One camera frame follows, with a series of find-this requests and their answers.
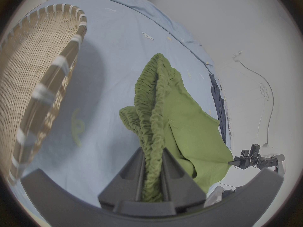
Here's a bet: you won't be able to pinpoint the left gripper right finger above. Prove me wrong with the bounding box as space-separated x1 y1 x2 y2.
162 148 207 213

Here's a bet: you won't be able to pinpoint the green shorts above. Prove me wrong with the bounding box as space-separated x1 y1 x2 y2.
119 53 235 203

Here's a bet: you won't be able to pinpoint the dark blue garment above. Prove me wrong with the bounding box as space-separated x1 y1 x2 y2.
208 73 229 144

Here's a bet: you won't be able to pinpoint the round woven basket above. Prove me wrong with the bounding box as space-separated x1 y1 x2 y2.
0 3 87 186

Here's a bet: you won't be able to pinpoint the pale blue quilt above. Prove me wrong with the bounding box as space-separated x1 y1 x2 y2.
80 0 213 68

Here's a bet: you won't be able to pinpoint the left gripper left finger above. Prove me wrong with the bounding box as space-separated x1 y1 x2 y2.
98 148 145 211

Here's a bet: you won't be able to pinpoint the bed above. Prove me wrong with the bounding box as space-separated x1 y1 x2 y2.
3 0 284 224

